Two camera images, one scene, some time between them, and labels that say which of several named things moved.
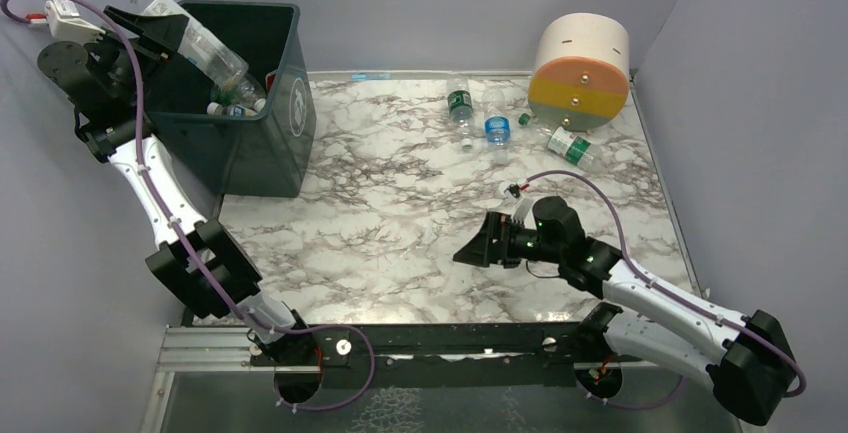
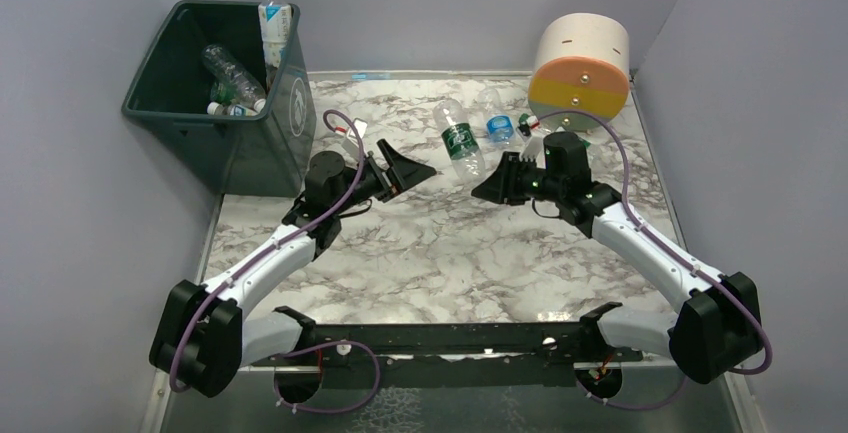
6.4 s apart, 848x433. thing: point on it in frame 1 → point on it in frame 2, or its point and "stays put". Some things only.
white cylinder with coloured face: x=581 y=75 stays put
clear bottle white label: x=197 y=49 → x=275 y=26
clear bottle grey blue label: x=229 y=110 stays put
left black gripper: x=137 y=29 → x=385 y=173
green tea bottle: x=222 y=96 stays put
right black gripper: x=498 y=240 → x=513 y=178
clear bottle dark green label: x=461 y=111 → x=459 y=140
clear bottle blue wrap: x=497 y=126 stays put
